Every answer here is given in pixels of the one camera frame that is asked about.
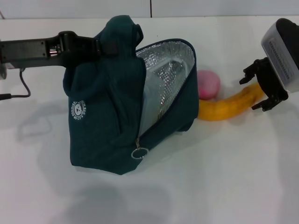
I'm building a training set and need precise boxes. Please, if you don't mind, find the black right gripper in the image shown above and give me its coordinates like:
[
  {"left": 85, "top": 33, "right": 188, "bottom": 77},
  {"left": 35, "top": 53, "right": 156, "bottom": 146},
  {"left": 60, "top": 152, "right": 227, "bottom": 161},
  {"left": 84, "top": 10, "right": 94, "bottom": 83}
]
[{"left": 239, "top": 57, "right": 289, "bottom": 112}]

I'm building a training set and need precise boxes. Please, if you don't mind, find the pink peach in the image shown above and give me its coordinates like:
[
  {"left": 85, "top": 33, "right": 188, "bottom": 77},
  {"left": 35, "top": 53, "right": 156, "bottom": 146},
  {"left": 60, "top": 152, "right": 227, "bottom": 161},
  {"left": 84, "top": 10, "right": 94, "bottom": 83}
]
[{"left": 198, "top": 69, "right": 221, "bottom": 99}]

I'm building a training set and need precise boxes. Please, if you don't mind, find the yellow banana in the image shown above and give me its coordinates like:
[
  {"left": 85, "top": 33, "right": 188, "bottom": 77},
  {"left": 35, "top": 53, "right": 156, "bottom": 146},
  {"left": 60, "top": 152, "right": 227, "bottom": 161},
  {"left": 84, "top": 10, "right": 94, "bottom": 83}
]
[{"left": 198, "top": 84, "right": 267, "bottom": 121}]

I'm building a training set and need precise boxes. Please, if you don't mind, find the left gripper cable with plug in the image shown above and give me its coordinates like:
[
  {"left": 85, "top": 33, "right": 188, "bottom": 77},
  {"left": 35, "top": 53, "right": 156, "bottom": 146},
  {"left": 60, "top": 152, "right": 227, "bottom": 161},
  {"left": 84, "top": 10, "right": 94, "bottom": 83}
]
[{"left": 0, "top": 70, "right": 31, "bottom": 101}]

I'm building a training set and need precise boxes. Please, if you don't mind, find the dark teal insulated lunch bag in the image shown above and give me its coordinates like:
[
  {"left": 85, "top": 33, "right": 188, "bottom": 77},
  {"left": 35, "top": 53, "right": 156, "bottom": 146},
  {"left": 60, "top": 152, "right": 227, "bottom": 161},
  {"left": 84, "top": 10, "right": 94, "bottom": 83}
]
[{"left": 63, "top": 15, "right": 200, "bottom": 175}]

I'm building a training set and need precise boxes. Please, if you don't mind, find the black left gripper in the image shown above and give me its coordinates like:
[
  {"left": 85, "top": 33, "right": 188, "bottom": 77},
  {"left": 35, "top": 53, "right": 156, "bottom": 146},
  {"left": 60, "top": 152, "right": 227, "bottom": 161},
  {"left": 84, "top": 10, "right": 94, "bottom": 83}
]
[{"left": 0, "top": 30, "right": 120, "bottom": 70}]

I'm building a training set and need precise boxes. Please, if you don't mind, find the clear food container blue seal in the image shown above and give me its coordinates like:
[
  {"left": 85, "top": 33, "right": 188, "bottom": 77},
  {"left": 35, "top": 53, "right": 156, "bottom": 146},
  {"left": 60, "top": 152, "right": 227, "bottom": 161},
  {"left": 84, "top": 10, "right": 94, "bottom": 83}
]
[{"left": 141, "top": 59, "right": 187, "bottom": 131}]

